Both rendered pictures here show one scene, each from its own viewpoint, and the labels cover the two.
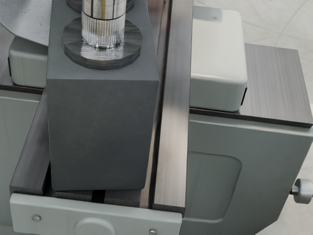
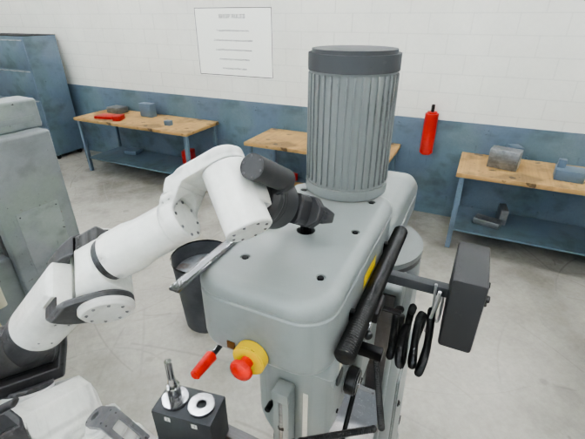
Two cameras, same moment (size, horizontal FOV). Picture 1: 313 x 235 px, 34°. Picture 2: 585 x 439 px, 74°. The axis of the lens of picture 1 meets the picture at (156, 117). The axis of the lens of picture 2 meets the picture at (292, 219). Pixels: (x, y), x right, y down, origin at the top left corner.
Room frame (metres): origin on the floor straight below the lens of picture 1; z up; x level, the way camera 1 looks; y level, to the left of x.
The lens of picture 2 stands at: (1.24, -0.54, 2.27)
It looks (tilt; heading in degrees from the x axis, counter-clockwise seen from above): 28 degrees down; 117
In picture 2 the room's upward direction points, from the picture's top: straight up
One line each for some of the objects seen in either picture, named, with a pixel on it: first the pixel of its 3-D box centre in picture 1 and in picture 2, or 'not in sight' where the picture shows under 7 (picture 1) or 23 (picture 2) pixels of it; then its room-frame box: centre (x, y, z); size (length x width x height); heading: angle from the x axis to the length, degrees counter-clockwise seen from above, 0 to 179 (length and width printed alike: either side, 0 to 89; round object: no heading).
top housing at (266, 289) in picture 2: not in sight; (307, 259); (0.96, 0.09, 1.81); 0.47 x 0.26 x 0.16; 92
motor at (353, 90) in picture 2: not in sight; (349, 122); (0.95, 0.32, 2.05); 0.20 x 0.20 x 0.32
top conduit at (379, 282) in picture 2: not in sight; (377, 280); (1.10, 0.11, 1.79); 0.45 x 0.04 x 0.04; 92
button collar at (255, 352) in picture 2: not in sight; (250, 357); (0.96, -0.16, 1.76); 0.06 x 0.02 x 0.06; 2
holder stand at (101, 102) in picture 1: (99, 77); (191, 419); (0.52, 0.08, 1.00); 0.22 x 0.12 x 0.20; 11
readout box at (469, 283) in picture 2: not in sight; (467, 295); (1.28, 0.38, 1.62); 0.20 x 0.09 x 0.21; 92
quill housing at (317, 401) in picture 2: not in sight; (304, 374); (0.96, 0.08, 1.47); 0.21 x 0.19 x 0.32; 2
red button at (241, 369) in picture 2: not in sight; (243, 367); (0.96, -0.18, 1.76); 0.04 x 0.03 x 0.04; 2
